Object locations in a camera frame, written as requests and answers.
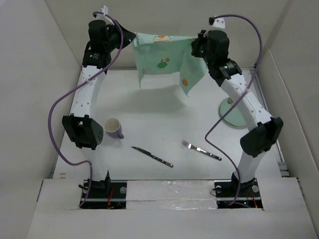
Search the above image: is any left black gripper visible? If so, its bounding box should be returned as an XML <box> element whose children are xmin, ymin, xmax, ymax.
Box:
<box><xmin>104</xmin><ymin>20</ymin><xmax>137</xmax><ymax>52</ymax></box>

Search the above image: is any green cartoon print cloth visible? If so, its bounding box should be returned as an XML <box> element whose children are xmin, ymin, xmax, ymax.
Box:
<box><xmin>133</xmin><ymin>32</ymin><xmax>207</xmax><ymax>95</ymax></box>

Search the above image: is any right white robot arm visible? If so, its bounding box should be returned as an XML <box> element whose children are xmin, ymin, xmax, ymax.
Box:
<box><xmin>191</xmin><ymin>30</ymin><xmax>284</xmax><ymax>196</ymax></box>

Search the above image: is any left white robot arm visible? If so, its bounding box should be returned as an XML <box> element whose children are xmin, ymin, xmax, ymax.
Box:
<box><xmin>62</xmin><ymin>20</ymin><xmax>136</xmax><ymax>166</ymax></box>

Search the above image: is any light green floral plate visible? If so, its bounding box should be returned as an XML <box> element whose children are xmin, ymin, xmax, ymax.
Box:
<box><xmin>219</xmin><ymin>98</ymin><xmax>247</xmax><ymax>128</ymax></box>

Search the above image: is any purple ceramic mug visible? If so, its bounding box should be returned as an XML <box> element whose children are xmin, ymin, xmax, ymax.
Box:
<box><xmin>103</xmin><ymin>118</ymin><xmax>124</xmax><ymax>139</ymax></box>

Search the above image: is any steel fork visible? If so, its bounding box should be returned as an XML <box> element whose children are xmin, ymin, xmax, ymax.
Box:
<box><xmin>181</xmin><ymin>140</ymin><xmax>222</xmax><ymax>161</ymax></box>

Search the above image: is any steel table knife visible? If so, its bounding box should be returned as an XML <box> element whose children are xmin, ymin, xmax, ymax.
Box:
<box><xmin>132</xmin><ymin>146</ymin><xmax>174</xmax><ymax>168</ymax></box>

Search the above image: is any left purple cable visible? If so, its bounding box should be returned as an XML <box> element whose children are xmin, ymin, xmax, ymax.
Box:
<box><xmin>47</xmin><ymin>11</ymin><xmax>124</xmax><ymax>207</ymax></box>

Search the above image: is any purple cable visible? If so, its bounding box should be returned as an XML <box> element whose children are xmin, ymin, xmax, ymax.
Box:
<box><xmin>204</xmin><ymin>14</ymin><xmax>263</xmax><ymax>207</ymax></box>
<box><xmin>47</xmin><ymin>11</ymin><xmax>124</xmax><ymax>207</ymax></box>

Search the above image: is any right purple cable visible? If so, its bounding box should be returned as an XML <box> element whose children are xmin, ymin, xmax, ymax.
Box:
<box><xmin>204</xmin><ymin>14</ymin><xmax>263</xmax><ymax>207</ymax></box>

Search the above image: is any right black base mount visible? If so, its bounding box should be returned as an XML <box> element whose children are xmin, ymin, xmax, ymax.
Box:
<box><xmin>210</xmin><ymin>178</ymin><xmax>263</xmax><ymax>209</ymax></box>

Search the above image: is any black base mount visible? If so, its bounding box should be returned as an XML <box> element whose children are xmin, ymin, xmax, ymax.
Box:
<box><xmin>78</xmin><ymin>173</ymin><xmax>128</xmax><ymax>210</ymax></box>
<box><xmin>210</xmin><ymin>178</ymin><xmax>263</xmax><ymax>209</ymax></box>

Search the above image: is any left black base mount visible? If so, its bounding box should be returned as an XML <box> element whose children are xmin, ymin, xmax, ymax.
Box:
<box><xmin>78</xmin><ymin>173</ymin><xmax>128</xmax><ymax>210</ymax></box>

